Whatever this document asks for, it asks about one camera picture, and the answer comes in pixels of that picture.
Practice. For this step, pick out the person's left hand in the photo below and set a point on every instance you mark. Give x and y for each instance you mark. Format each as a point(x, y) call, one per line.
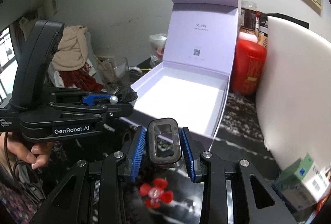
point(38, 156)

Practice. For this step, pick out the green white small carton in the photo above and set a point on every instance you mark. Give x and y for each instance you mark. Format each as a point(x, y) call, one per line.
point(304, 185)

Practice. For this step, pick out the pink bottle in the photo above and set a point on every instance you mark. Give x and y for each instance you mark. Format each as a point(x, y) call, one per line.
point(249, 35)

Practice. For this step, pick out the red flower hair clip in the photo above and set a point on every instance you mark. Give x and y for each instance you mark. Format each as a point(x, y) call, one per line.
point(156, 193)

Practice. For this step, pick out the white lavender gift box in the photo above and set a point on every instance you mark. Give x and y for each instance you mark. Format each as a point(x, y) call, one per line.
point(191, 83)

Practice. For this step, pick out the beige fleece blanket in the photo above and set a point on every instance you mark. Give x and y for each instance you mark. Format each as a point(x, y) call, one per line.
point(72, 51)

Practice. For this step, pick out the clear glass mug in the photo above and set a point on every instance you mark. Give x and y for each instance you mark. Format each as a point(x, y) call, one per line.
point(115, 72)

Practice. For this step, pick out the black snack pouch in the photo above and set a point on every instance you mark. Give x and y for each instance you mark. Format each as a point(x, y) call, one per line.
point(263, 25)

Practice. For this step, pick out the plastic cup in bag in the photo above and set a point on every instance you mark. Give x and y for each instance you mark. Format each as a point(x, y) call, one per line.
point(157, 44)

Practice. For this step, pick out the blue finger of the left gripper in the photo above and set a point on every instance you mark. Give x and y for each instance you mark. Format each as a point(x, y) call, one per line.
point(91, 98)
point(113, 110)

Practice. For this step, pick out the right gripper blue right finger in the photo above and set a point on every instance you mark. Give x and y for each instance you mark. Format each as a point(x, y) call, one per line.
point(192, 149)

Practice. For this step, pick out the brown-label clear jar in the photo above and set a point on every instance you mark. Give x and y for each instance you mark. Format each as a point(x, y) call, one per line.
point(248, 14)

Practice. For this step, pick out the red plastic canister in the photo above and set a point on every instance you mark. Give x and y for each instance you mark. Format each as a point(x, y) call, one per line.
point(247, 67)

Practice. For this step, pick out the red plaid scarf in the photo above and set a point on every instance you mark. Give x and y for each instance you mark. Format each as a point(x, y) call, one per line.
point(81, 79)

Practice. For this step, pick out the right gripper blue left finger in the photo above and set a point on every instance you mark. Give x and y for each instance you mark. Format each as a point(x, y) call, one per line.
point(134, 155)

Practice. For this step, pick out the white foam board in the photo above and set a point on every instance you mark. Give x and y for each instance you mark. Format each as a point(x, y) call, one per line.
point(293, 97)

